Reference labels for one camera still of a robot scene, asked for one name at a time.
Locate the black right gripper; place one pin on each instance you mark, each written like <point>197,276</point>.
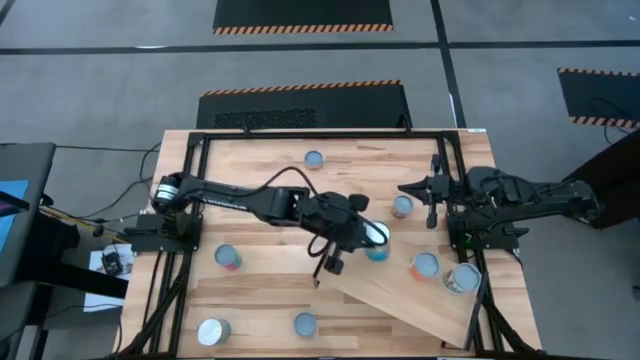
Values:
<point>445,192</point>

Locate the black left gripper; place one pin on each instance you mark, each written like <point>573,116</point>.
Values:
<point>335,215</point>

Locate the tall blue can silver lid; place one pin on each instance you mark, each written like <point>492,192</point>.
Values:
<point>380,252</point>

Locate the brown striped can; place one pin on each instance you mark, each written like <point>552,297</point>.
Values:
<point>402,206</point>

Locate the orange label can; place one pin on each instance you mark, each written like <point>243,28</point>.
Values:
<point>425,266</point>

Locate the small blue can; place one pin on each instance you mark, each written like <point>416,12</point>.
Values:
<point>305,324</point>

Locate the red green label can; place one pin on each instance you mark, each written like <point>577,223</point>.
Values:
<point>228,256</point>

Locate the wide silver lid can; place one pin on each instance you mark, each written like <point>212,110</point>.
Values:
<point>214,332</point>

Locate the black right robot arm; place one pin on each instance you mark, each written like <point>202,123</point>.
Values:
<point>540,200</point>

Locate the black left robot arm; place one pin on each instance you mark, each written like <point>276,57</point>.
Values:
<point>225,195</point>

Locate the wooden shelf black ends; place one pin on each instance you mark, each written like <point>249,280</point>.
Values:
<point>400,300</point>

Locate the black mat striped edge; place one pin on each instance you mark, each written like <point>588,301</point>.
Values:
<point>350,107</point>
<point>300,12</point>
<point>600,95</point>

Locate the person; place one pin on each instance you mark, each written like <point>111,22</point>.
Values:
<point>620,185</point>

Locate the small black device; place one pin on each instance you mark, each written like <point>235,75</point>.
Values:
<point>111,262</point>

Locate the white paper sheet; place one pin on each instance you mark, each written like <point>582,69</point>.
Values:
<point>97,257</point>

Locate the black desk support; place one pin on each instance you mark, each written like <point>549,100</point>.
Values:
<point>75,280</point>

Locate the grey desk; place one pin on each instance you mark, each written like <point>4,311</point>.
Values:
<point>30,165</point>

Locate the blue screen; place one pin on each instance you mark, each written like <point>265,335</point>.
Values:
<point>10,235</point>

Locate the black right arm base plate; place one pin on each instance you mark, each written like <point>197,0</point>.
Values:
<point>500,240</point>

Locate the black metal table frame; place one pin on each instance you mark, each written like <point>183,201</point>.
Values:
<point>325,135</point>

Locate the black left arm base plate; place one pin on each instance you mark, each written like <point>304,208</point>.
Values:
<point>160,240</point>

